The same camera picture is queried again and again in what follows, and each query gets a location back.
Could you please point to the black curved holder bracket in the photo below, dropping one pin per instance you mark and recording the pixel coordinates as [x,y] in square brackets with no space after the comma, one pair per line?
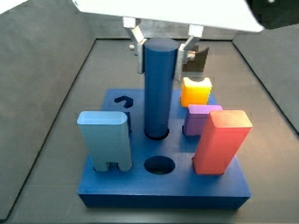
[197,61]

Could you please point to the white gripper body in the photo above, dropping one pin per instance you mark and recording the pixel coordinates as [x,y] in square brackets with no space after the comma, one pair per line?
[226,14]

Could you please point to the yellow block peg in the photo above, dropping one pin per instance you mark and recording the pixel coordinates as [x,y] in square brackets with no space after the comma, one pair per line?
[196,91]

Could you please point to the red rectangular peg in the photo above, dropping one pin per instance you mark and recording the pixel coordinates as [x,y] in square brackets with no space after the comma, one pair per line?
[224,135]

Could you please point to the small purple square peg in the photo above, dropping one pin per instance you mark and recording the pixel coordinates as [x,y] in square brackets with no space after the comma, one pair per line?
[197,118]

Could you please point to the blue round cylinder peg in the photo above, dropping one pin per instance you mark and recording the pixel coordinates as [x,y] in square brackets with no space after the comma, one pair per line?
[161,51]

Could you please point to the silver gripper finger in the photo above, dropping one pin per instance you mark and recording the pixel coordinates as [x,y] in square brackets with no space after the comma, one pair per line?
[185,52]
[138,40]

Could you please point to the blue peg board base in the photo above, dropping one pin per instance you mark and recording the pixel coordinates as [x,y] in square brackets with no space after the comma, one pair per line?
[162,180]

